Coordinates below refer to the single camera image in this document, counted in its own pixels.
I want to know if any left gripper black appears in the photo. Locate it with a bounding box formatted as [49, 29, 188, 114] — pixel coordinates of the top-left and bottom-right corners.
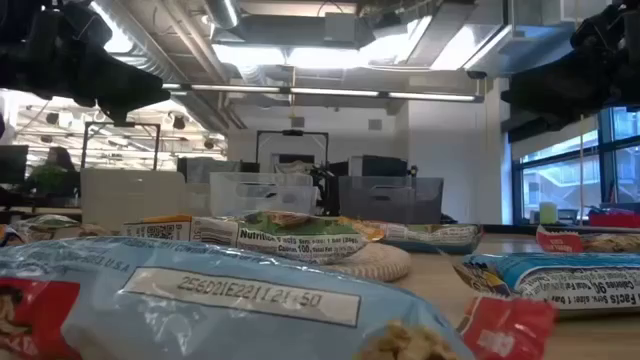
[27, 0, 172, 124]

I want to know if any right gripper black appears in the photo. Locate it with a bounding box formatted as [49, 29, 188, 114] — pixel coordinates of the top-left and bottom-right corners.
[501, 0, 640, 124]

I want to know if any orange granola bar QR code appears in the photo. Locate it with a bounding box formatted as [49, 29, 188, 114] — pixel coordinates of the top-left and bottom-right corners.
[121, 214, 240, 242]

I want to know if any pale green granola bar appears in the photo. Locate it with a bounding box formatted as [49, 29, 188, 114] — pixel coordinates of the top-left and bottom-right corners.
[9, 213, 114, 241]

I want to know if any red and white granola bar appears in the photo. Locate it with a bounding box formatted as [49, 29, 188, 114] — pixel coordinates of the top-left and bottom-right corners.
[535, 224, 640, 254]

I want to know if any green granola bar teal edge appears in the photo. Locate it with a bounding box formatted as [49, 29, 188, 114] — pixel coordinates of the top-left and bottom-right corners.
[372, 223, 485, 255]

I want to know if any orange and blue granola bar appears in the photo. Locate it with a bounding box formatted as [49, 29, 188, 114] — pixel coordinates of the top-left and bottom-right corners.
[0, 224, 24, 247]

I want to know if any blue granola bar nutrition print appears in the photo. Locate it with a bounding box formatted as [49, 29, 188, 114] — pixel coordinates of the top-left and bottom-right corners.
[452, 252, 640, 314]

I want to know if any large light-blue granola bar wrapper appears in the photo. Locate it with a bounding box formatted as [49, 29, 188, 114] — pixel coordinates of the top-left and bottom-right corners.
[0, 235, 476, 360]

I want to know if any green granola bar nutrition label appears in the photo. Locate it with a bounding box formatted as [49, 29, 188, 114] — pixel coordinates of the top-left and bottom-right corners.
[235, 209, 386, 265]

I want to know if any red-ended granola bar wrapper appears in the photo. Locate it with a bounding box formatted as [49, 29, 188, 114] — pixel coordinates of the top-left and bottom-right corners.
[457, 294, 559, 360]

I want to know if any person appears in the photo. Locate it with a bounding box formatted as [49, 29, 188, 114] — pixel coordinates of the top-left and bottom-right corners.
[27, 146, 81, 199]

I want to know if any large glass window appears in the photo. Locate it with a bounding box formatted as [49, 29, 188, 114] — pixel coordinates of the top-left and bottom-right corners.
[512, 104, 640, 224]

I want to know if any white plastic bin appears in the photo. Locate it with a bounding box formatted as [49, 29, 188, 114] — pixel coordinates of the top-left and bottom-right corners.
[80, 168, 211, 232]

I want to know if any grey covered equipment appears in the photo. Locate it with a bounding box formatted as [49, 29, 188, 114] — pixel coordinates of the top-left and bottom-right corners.
[177, 157, 261, 184]

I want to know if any green potted plant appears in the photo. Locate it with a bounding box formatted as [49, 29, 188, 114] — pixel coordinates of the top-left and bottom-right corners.
[30, 164, 69, 195]

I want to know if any light green cup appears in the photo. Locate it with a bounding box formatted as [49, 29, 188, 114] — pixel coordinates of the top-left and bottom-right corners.
[538, 201, 559, 225]

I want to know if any black computer monitor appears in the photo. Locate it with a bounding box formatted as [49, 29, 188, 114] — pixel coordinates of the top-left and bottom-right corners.
[0, 144, 30, 185]

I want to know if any red box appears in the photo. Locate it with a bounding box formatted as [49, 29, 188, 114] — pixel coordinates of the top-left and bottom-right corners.
[588, 212, 640, 229]

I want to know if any clear plastic bin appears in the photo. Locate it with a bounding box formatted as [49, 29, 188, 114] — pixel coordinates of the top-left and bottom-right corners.
[209, 172, 319, 217]

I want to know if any black background screen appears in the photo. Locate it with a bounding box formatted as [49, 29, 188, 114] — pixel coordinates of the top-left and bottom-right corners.
[349, 154, 409, 178]

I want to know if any grey translucent plastic bin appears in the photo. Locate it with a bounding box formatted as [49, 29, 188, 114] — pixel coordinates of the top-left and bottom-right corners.
[338, 175, 444, 226]

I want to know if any long linear ceiling light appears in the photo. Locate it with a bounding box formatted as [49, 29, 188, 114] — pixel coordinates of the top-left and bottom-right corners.
[162, 82, 484, 104]

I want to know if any grey ceiling box unit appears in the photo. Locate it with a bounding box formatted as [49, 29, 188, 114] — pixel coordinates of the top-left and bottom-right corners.
[323, 12, 357, 44]

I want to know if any round woven beige mat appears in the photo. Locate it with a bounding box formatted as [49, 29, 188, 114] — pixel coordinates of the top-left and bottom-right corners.
[319, 242, 414, 283]

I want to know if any wide black metal frame rig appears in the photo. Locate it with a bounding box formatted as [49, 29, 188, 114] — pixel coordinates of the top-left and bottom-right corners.
[81, 121, 162, 171]

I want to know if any round silver ventilation duct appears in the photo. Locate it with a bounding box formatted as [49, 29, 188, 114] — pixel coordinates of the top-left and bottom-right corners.
[202, 0, 241, 30]

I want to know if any narrow black metal frame rig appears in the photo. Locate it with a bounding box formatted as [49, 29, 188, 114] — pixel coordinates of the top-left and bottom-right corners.
[255, 129, 330, 176]

